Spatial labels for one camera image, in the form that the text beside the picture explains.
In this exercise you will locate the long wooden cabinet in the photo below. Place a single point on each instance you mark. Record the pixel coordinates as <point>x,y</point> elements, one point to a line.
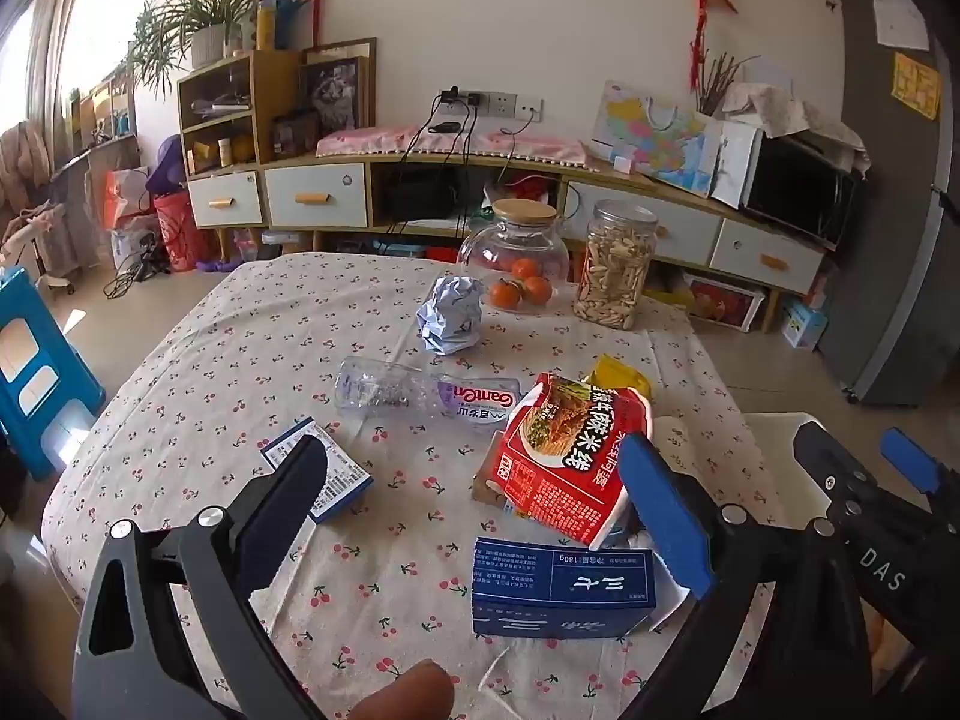
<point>420,161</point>

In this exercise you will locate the white cabinet drawer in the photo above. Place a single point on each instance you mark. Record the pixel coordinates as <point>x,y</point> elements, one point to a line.
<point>682,229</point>
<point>765,259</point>
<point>315,195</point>
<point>225,199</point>

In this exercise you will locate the yellow bottle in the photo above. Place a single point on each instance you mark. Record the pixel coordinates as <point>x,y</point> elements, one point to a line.
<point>266,26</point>

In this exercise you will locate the clear plastic bottle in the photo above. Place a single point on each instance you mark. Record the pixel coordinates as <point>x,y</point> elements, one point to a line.
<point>390,390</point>

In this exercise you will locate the crumpled paper ball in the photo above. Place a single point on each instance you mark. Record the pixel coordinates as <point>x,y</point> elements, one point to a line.
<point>450,315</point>

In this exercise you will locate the brown cardboard box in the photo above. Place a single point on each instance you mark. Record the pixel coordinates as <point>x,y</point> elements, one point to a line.
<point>487,480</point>

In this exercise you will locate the bundle of dried twigs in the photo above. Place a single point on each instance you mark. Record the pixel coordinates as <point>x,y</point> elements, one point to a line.
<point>720,79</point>

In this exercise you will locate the potted green plant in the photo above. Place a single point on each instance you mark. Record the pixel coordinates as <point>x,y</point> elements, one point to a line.
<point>202,15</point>

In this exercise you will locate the black microwave oven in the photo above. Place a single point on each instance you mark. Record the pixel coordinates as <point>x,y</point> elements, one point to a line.
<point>795,191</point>

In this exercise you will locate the white paper sheet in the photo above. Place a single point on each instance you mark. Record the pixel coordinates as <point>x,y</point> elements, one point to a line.
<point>900,22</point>

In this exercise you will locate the person's left hand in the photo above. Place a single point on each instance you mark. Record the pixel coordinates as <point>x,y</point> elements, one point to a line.
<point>405,694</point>

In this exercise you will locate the floral cloth cover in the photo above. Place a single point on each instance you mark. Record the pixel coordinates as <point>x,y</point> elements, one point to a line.
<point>795,109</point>

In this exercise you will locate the blue plastic stool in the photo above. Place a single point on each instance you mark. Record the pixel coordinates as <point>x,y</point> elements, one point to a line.
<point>45,405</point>

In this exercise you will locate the orange tangerine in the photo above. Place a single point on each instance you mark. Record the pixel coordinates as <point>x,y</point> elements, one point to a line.
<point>525,268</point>
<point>538,290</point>
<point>504,293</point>

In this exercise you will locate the yellow paper note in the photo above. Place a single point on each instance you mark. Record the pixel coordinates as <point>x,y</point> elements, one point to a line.
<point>915,86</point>

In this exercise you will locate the orange plastic bag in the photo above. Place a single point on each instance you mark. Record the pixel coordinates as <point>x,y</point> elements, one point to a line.
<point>124,199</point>

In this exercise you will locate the black electronic box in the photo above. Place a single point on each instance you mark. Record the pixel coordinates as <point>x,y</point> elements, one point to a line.
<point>420,195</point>

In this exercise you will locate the cherry print tablecloth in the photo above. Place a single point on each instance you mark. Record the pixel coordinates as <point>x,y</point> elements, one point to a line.
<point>300,345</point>

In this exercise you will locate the glass jar with wooden lid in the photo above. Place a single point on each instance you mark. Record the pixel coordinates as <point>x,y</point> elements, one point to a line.
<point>517,240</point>

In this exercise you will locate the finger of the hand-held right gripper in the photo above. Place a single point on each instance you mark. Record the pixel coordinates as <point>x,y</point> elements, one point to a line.
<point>907,457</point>
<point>821,457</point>

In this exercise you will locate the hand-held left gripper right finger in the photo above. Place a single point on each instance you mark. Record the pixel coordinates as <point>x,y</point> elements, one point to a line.
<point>667,517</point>

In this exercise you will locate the map gift bag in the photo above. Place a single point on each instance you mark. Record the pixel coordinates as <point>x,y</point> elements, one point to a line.
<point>652,135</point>

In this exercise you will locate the small white cube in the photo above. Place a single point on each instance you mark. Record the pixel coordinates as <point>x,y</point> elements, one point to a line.
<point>622,165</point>

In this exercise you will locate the pink cloth runner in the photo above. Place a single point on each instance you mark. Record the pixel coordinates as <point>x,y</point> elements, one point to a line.
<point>375,141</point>

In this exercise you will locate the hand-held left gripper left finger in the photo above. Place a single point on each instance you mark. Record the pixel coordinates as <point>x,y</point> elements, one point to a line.
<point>294,495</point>

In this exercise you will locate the wooden shelf unit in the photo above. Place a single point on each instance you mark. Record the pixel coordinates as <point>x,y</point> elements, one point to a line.
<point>277,105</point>

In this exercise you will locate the blue watering can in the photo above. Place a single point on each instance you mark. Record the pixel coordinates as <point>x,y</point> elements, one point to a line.
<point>289,19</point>

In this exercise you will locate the small blue white carton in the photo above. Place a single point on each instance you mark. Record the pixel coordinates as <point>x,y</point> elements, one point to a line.
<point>346,481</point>

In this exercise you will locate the blue white carton box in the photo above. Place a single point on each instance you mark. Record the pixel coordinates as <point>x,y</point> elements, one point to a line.
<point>802,322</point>

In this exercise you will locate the white wall outlet strip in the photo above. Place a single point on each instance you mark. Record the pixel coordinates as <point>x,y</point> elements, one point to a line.
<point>502,103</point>

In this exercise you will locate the white crate with red picture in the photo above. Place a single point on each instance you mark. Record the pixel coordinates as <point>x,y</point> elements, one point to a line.
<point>724,304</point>

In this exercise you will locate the dark blue box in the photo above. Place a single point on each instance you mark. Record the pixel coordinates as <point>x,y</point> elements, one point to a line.
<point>555,585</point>

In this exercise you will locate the red shopping bag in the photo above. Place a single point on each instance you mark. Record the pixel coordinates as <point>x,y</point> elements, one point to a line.
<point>180,232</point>

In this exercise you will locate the framed cat picture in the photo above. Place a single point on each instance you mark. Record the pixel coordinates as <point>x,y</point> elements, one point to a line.
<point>334,90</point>

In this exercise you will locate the clear plastic snack jar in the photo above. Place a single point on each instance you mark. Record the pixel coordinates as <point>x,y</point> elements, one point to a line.
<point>615,277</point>

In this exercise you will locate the grey refrigerator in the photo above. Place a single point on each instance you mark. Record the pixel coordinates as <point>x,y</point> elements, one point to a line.
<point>900,240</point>

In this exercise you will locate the yellow snack packet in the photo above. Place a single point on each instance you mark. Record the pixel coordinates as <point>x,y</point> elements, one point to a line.
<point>619,379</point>

